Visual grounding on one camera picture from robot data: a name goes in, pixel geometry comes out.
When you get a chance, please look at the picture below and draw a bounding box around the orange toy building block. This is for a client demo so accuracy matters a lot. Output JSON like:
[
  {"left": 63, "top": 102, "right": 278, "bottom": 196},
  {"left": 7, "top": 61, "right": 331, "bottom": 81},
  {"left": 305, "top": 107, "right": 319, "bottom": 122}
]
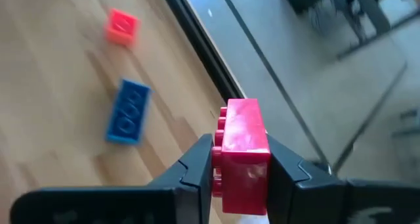
[{"left": 104, "top": 7, "right": 141, "bottom": 50}]

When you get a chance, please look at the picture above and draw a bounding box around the red toy building block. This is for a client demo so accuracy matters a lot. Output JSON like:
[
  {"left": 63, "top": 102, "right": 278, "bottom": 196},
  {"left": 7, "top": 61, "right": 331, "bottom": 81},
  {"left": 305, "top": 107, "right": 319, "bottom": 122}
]
[{"left": 211, "top": 98, "right": 272, "bottom": 216}]

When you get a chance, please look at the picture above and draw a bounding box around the blue toy building block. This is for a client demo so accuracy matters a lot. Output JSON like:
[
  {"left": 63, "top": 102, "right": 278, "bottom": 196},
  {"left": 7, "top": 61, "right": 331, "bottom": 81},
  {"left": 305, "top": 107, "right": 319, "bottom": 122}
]
[{"left": 104, "top": 78, "right": 153, "bottom": 146}]

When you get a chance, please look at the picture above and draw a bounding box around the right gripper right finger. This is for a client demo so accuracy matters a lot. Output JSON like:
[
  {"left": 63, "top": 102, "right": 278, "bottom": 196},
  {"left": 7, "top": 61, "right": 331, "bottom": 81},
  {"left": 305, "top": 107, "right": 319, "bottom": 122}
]
[{"left": 266, "top": 134, "right": 349, "bottom": 224}]

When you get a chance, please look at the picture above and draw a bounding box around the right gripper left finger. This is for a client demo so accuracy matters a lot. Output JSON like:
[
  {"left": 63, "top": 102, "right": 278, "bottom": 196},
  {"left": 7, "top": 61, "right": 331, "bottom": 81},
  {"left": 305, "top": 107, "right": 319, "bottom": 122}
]
[{"left": 146, "top": 133, "right": 215, "bottom": 224}]

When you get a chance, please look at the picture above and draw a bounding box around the grey metal table stand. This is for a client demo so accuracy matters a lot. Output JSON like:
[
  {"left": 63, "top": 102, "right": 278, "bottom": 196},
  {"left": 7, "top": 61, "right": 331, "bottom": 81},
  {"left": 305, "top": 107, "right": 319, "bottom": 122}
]
[{"left": 280, "top": 0, "right": 420, "bottom": 60}]

